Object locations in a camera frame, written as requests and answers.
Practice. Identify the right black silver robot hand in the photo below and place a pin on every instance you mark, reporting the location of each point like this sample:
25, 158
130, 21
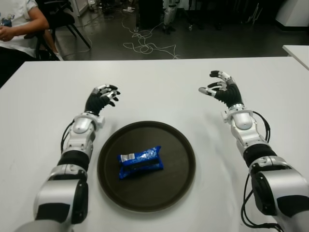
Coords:
229, 94

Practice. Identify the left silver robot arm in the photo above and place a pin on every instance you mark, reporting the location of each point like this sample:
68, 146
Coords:
60, 191

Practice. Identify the white side table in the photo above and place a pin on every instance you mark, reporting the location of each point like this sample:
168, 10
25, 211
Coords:
298, 54

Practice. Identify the folded metal stand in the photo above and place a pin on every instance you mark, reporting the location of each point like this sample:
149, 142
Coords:
254, 13

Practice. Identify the white board panel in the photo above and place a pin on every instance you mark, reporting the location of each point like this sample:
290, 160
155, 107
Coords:
80, 7

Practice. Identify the round dark brown tray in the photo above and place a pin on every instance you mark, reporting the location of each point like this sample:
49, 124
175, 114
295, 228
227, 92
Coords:
149, 193

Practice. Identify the seated person in white shirt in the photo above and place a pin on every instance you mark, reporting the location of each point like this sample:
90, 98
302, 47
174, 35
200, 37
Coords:
17, 21

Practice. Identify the blue Oreo cookie packet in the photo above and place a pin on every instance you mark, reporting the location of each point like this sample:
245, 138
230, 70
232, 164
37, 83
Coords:
140, 162

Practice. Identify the black office chair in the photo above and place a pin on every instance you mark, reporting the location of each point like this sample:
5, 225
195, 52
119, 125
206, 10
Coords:
60, 17

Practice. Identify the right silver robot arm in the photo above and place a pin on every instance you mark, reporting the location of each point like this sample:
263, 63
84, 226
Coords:
272, 178

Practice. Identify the white cabinet with black base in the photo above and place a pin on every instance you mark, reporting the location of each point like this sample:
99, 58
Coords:
293, 12

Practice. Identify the white power strip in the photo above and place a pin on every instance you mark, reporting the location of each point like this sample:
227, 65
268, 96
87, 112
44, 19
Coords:
128, 9

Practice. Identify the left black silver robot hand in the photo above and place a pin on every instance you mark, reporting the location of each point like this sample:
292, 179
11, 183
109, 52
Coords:
95, 101

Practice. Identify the black floor cabinet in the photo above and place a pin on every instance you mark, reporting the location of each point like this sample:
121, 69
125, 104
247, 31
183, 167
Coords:
149, 14

